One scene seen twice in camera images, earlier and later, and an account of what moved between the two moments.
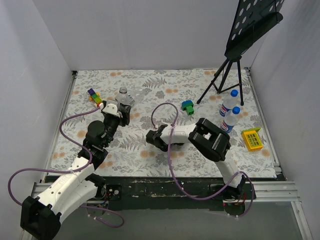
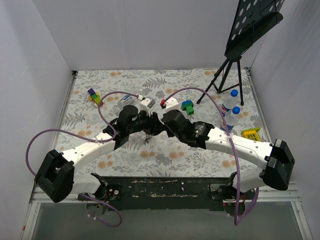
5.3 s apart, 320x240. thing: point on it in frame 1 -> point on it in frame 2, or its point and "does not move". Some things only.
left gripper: x=124 y=113 -> x=153 y=122
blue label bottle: x=231 y=118 does not move
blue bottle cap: x=234 y=93 does not move
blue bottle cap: x=236 y=110 does not move
